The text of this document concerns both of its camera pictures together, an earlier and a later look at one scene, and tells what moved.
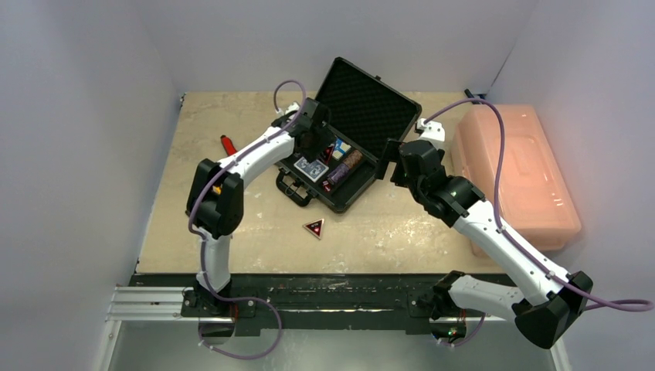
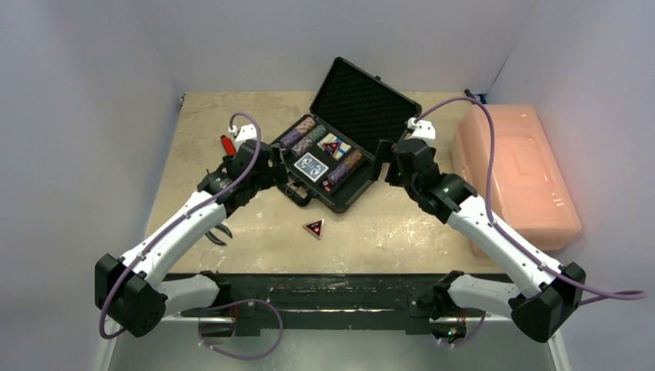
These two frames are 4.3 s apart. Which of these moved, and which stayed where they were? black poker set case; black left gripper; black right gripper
Moved: black left gripper
Stayed: black poker set case; black right gripper
